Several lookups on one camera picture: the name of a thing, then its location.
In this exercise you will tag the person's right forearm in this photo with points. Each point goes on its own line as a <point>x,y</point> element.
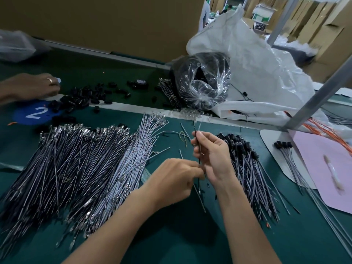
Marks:
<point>245,222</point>

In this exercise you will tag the grey metal frame post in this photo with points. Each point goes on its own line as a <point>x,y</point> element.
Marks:
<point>283,19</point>
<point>319,96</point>

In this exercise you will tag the person's left forearm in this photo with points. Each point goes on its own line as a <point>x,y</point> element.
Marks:
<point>115,233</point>

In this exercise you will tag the blue round number sticker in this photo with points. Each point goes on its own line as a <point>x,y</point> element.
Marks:
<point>33,112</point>

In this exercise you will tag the crumpled clear plastic bag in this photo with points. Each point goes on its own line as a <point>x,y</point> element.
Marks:
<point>16,46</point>

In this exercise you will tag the clear bag with black contents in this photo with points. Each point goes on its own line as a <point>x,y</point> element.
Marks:
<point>201,79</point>

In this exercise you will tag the pink paper sheet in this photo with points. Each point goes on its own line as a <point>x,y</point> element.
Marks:
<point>308,156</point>

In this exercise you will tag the stack of cardboard boxes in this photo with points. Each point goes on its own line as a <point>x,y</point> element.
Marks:
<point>330,35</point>

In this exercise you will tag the clear plastic strip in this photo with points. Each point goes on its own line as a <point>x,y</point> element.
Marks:
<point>11,166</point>

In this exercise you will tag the black plastic caps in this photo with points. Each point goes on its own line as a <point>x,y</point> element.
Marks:
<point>82,95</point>

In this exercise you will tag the person's right hand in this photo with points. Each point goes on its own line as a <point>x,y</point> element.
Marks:
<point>215,156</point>

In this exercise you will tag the person's left hand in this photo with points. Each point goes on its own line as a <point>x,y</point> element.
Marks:
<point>173,183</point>

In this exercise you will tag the large white plastic sack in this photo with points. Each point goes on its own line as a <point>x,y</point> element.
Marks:
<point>258,63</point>

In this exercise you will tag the white pen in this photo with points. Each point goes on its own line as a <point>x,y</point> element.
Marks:
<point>333,173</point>

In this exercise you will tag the brown cardboard panel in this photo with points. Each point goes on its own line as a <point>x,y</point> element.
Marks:
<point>110,22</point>

